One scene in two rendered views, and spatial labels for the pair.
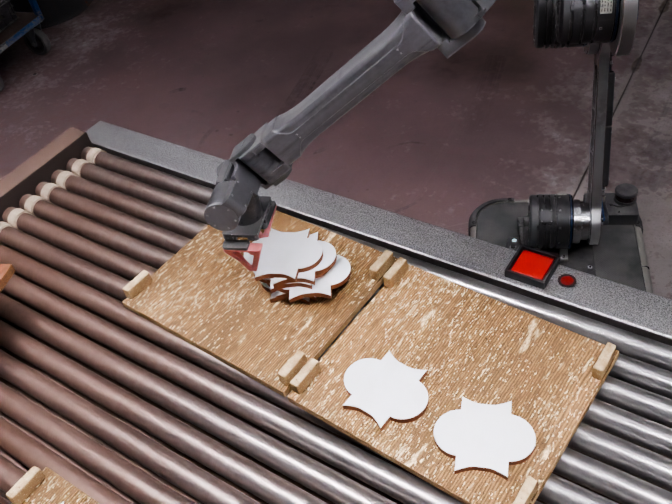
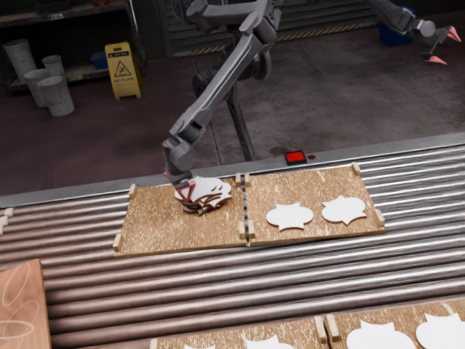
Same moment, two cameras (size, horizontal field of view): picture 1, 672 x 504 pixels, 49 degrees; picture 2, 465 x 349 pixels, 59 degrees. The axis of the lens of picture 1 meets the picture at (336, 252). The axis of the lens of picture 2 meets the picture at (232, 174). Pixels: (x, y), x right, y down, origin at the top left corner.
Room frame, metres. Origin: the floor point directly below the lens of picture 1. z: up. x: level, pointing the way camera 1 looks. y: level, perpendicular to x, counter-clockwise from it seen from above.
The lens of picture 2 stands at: (0.06, 0.74, 1.80)
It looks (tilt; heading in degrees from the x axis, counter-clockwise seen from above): 34 degrees down; 318
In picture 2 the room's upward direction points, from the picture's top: 8 degrees counter-clockwise
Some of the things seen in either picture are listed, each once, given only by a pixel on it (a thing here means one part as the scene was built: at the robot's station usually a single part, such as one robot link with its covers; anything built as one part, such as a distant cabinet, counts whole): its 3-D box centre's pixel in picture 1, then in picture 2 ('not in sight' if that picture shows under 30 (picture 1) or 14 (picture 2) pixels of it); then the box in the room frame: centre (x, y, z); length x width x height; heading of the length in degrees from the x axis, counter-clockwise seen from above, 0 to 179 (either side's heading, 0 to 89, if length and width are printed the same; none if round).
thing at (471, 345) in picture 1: (451, 376); (307, 201); (0.69, -0.14, 0.93); 0.41 x 0.35 x 0.02; 45
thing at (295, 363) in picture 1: (292, 367); (241, 230); (0.76, 0.11, 0.95); 0.06 x 0.02 x 0.03; 136
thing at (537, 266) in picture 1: (532, 266); (295, 158); (0.89, -0.35, 0.92); 0.06 x 0.06 x 0.01; 49
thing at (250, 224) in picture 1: (244, 206); (176, 165); (0.99, 0.14, 1.12); 0.10 x 0.07 x 0.07; 161
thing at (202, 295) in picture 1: (259, 283); (183, 214); (0.99, 0.15, 0.93); 0.41 x 0.35 x 0.02; 46
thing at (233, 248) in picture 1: (249, 246); (183, 188); (0.97, 0.15, 1.05); 0.07 x 0.07 x 0.09; 71
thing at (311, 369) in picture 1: (305, 376); (251, 229); (0.74, 0.09, 0.95); 0.06 x 0.02 x 0.03; 135
